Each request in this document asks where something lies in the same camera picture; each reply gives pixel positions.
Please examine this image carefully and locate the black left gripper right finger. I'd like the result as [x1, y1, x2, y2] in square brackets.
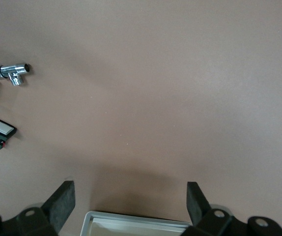
[182, 181, 282, 236]

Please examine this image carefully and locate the chrome angle valve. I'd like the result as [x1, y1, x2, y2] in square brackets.
[0, 63, 31, 87]

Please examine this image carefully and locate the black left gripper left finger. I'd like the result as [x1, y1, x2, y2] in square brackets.
[0, 180, 76, 236]

